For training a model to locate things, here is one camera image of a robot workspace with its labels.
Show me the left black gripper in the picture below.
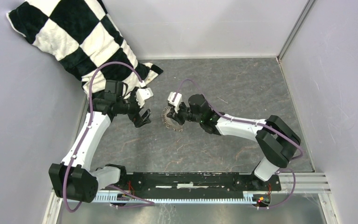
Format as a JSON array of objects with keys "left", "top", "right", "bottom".
[{"left": 117, "top": 87, "right": 151, "bottom": 128}]

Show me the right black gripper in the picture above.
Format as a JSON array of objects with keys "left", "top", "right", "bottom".
[{"left": 167, "top": 102, "right": 203, "bottom": 126}]

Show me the keyring loop with red tag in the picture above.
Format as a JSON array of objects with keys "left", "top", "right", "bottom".
[{"left": 161, "top": 106, "right": 183, "bottom": 132}]

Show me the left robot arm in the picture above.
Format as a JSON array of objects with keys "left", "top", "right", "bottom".
[{"left": 48, "top": 80, "right": 153, "bottom": 203}]

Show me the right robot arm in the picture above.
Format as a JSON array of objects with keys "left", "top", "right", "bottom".
[{"left": 161, "top": 92, "right": 301, "bottom": 190}]

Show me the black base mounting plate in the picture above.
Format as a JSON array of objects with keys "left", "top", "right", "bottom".
[{"left": 115, "top": 172, "right": 282, "bottom": 199}]

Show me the black white checkered cloth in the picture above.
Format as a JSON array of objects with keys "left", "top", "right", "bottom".
[{"left": 7, "top": 0, "right": 163, "bottom": 94}]

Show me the corner aluminium profile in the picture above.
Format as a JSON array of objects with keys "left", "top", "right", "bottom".
[{"left": 276, "top": 0, "right": 316, "bottom": 63}]

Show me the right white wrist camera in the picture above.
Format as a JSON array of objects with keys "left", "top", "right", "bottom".
[{"left": 167, "top": 92, "right": 183, "bottom": 113}]

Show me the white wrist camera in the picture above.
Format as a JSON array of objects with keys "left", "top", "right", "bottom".
[
  {"left": 136, "top": 88, "right": 154, "bottom": 108},
  {"left": 167, "top": 92, "right": 183, "bottom": 113}
]

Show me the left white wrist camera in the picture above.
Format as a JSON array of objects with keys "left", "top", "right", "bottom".
[{"left": 136, "top": 88, "right": 154, "bottom": 108}]

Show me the toothed cable duct strip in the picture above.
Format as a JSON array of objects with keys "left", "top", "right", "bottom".
[{"left": 92, "top": 191, "right": 264, "bottom": 205}]

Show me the aluminium frame rail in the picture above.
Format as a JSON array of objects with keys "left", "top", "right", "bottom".
[{"left": 49, "top": 170, "right": 330, "bottom": 201}]

